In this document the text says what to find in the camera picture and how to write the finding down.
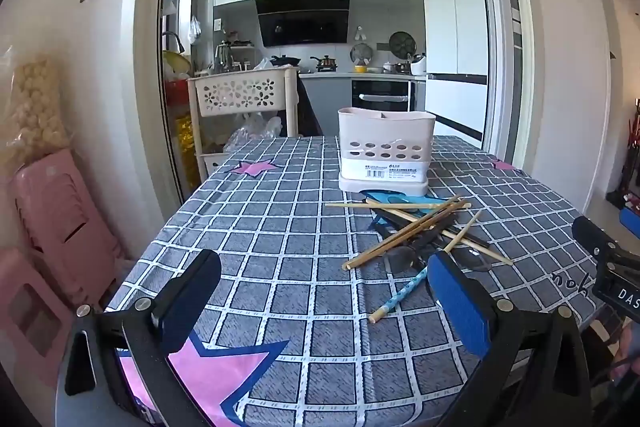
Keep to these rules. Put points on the black range hood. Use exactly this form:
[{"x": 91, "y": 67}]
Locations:
[{"x": 305, "y": 22}]

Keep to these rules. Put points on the white rice cooker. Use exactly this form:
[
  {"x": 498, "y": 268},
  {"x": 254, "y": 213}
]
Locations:
[{"x": 418, "y": 65}]

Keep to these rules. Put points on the white refrigerator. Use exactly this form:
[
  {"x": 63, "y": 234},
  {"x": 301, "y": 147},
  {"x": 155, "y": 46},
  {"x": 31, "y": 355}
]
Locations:
[{"x": 457, "y": 17}]

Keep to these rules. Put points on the stack of pink plastic stools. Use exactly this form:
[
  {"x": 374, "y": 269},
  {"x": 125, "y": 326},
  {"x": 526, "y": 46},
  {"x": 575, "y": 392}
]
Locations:
[{"x": 65, "y": 217}]

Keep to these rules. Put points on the white plastic utensil holder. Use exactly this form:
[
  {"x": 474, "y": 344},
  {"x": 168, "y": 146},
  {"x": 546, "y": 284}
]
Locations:
[{"x": 382, "y": 152}]

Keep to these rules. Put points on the orange cooking pot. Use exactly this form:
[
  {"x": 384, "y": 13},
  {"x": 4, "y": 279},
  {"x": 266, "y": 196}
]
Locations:
[{"x": 325, "y": 64}]

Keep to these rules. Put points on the hanging clear plastic bag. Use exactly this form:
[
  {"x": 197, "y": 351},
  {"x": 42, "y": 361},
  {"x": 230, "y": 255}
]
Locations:
[{"x": 194, "y": 31}]

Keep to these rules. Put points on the grey kitchen counter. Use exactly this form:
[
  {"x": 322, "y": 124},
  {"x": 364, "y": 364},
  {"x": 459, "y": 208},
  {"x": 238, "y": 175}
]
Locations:
[{"x": 325, "y": 102}]

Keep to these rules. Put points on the bag of puffed snacks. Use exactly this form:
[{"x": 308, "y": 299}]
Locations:
[{"x": 35, "y": 117}]

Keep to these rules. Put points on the grey sliding door frame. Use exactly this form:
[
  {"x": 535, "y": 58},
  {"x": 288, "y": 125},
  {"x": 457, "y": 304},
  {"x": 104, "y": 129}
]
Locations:
[{"x": 150, "y": 57}]

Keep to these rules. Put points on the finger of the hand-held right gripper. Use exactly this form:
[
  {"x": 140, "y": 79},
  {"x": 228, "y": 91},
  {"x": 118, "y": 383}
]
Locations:
[{"x": 592, "y": 234}]

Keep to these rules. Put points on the black frying pan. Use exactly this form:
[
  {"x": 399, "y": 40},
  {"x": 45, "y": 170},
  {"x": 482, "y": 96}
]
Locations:
[{"x": 285, "y": 61}]

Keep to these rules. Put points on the blue box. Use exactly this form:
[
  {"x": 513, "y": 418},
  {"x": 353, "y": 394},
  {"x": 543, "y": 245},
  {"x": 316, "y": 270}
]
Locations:
[{"x": 631, "y": 222}]

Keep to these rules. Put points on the pink plastic stool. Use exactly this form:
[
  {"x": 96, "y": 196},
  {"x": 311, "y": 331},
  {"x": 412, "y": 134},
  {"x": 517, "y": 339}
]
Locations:
[{"x": 30, "y": 322}]

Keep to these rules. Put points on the bamboo chopstick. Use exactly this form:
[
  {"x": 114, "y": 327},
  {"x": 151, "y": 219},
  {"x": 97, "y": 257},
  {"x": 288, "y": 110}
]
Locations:
[
  {"x": 450, "y": 213},
  {"x": 492, "y": 253},
  {"x": 370, "y": 253},
  {"x": 380, "y": 206},
  {"x": 465, "y": 229}
]

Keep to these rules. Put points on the gold foil bag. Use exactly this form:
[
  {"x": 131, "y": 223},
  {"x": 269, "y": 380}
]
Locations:
[{"x": 186, "y": 152}]

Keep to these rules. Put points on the kitchen faucet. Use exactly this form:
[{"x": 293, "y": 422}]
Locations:
[{"x": 172, "y": 38}]

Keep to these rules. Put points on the grey checked tablecloth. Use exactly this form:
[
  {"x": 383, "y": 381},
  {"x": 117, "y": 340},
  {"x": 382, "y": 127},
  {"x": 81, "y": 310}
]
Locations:
[{"x": 280, "y": 247}]

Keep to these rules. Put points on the yellow bowl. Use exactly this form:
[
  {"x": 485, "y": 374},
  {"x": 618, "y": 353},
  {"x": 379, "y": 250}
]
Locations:
[{"x": 360, "y": 69}]

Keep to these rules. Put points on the black built-in oven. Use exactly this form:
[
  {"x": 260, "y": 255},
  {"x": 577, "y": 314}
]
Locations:
[{"x": 380, "y": 99}]

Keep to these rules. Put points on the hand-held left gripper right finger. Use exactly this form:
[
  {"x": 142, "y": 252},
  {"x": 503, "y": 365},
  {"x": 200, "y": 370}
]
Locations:
[{"x": 460, "y": 307}]

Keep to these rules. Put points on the cream plastic trolley rack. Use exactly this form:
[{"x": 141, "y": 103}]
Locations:
[{"x": 240, "y": 94}]

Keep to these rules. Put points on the person's right hand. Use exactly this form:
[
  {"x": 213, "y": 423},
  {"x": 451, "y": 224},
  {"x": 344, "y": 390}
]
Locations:
[{"x": 630, "y": 349}]

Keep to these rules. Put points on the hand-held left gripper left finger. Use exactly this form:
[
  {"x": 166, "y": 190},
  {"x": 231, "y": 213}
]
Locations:
[{"x": 189, "y": 304}]

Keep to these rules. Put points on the blue patterned chopstick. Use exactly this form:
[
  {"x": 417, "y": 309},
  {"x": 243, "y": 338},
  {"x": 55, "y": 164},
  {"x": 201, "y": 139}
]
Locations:
[{"x": 400, "y": 297}]

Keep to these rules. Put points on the red box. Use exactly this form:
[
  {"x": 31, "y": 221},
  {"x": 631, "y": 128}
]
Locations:
[{"x": 177, "y": 93}]

